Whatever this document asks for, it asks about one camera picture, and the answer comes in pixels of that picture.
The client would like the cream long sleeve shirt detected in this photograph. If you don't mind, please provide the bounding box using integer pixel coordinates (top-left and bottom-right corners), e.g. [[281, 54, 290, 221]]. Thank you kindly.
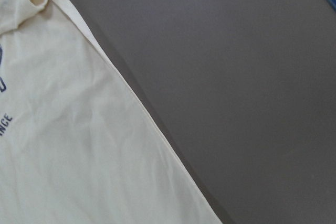
[[1, 0, 220, 223]]

